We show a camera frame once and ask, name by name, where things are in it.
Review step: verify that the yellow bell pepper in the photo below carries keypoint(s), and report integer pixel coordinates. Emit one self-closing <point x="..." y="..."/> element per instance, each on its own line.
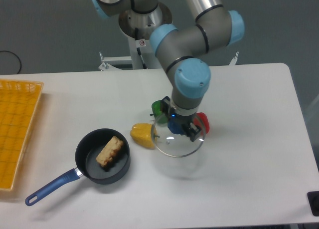
<point x="141" y="134"/>

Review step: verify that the red bell pepper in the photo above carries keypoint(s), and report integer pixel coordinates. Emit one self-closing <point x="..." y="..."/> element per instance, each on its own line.
<point x="203" y="117"/>

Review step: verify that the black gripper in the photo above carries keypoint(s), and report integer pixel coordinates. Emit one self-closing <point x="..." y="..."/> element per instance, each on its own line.
<point x="180" y="119"/>

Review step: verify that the toy bread loaf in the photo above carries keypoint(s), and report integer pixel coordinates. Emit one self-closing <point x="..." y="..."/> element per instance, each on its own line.
<point x="109" y="152"/>

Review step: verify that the green bell pepper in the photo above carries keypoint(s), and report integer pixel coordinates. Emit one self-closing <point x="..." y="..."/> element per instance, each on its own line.
<point x="157" y="112"/>

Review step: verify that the glass pot lid blue knob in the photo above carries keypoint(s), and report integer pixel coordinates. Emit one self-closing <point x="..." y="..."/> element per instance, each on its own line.
<point x="176" y="145"/>

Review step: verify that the black corner device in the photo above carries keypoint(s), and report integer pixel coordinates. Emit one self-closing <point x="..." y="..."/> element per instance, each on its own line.
<point x="313" y="198"/>

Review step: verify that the white table clamp bracket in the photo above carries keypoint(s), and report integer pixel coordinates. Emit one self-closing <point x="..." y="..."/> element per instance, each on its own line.
<point x="234" y="59"/>

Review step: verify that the dark saucepan blue handle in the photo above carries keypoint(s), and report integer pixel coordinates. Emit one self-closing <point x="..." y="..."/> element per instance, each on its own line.
<point x="86" y="165"/>

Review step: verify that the yellow plastic basket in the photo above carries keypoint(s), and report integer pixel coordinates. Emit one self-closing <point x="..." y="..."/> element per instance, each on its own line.
<point x="18" y="104"/>

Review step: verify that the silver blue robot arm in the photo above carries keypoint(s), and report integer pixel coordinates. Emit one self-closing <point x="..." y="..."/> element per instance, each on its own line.
<point x="178" y="51"/>

